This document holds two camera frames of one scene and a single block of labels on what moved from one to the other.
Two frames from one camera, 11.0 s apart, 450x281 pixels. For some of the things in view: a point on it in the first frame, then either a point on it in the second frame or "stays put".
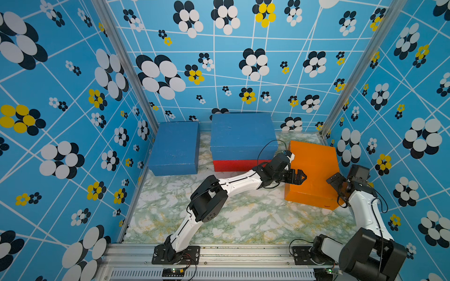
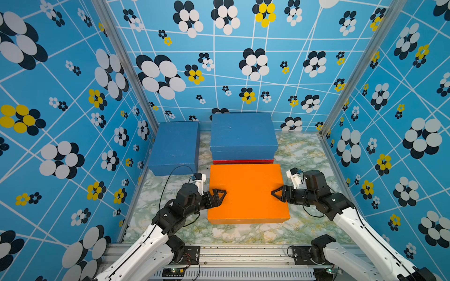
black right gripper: [334, 183] -> [283, 193]
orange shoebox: [319, 163] -> [248, 196]
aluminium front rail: [272, 263] stays put
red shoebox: [228, 165] stays put
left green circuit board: [173, 272] stays put
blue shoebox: [240, 137] stays put
